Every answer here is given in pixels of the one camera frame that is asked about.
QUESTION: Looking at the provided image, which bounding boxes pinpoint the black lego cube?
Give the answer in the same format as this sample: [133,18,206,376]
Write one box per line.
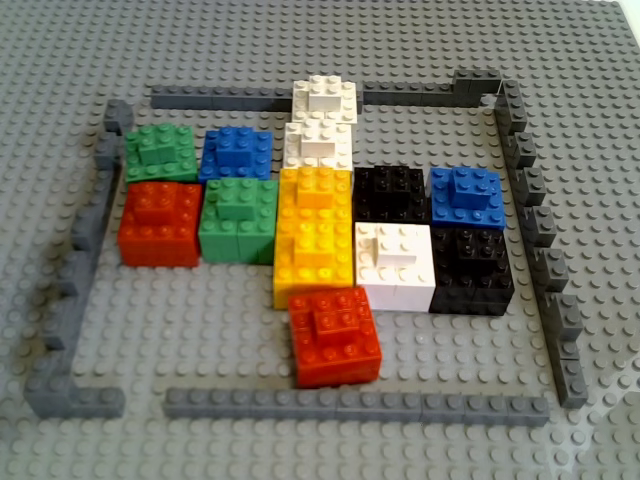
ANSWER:
[428,226,516,317]
[352,164,433,226]

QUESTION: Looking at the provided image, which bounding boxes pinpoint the white lego cube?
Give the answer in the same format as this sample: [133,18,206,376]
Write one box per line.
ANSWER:
[354,222,437,314]
[281,119,354,171]
[291,74,359,125]

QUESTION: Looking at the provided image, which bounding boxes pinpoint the gray lego baseplate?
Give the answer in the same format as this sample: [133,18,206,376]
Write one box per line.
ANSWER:
[0,0,640,480]

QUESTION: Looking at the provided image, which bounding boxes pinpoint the yellow lego cube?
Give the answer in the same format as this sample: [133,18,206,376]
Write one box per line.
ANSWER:
[272,222,357,309]
[277,166,354,226]

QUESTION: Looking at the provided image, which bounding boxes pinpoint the green lego cube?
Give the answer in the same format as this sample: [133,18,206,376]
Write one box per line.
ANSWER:
[123,123,200,184]
[197,178,279,266]

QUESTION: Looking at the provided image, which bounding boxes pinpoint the red lego cube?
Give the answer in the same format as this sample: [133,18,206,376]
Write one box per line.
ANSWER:
[287,285,384,390]
[116,180,204,269]

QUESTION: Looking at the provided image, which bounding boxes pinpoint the dark gray lego wall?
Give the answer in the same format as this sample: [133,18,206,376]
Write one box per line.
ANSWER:
[149,83,296,112]
[162,386,551,428]
[492,78,590,410]
[21,98,135,420]
[361,68,503,109]

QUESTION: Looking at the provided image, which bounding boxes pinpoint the blue lego cube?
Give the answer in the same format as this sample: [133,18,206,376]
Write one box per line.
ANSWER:
[198,126,274,184]
[430,166,507,231]

